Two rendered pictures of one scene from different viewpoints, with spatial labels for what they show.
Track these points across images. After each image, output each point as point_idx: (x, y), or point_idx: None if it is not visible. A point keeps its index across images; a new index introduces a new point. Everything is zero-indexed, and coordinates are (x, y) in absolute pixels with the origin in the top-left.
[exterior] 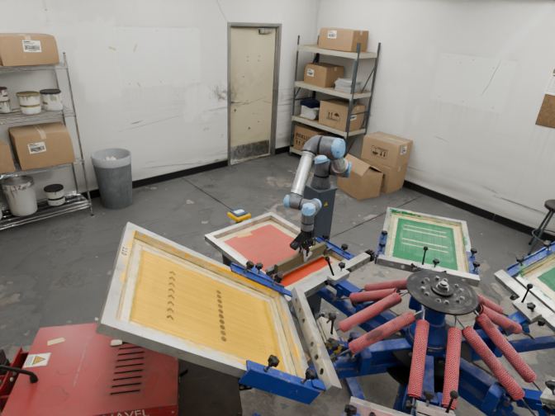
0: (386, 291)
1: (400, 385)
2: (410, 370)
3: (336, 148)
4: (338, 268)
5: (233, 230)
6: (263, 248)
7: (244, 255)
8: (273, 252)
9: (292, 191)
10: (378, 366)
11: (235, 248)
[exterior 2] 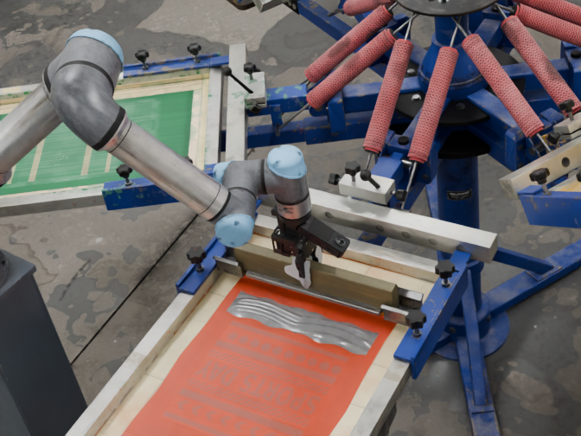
0: (448, 65)
1: (463, 178)
2: None
3: (120, 48)
4: (328, 201)
5: None
6: (269, 397)
7: (331, 420)
8: (277, 368)
9: (223, 197)
10: None
11: None
